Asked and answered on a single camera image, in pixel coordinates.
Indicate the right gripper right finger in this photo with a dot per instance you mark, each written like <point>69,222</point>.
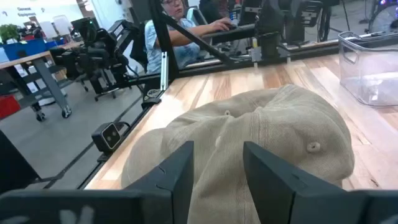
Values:
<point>267,180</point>

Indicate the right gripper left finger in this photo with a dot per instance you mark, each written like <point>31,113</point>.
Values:
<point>182,174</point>

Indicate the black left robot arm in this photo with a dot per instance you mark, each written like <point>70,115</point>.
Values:
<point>269,43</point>

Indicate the person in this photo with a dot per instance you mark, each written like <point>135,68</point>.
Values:
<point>186,53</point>

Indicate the clear plastic bin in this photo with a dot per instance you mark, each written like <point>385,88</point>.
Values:
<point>367,84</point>

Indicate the wooden table with grey legs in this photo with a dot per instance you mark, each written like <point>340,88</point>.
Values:
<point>46,77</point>

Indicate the red box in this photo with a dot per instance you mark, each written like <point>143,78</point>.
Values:
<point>8,107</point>

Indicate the white container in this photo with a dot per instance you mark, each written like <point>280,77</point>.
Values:
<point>48,29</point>
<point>62,25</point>

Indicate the blue crate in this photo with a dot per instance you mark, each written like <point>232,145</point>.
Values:
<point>25,49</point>

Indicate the round fan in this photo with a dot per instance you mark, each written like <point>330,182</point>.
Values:
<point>385,17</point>

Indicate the green potted plant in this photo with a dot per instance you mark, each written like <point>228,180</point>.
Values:
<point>8,32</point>

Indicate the small black table camera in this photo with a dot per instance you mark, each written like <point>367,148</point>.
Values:
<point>107,137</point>

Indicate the silver angle bracket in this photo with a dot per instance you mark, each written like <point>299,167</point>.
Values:
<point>164,71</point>

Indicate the black aluminium rig frame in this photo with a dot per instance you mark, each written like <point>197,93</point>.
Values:
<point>161,31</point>

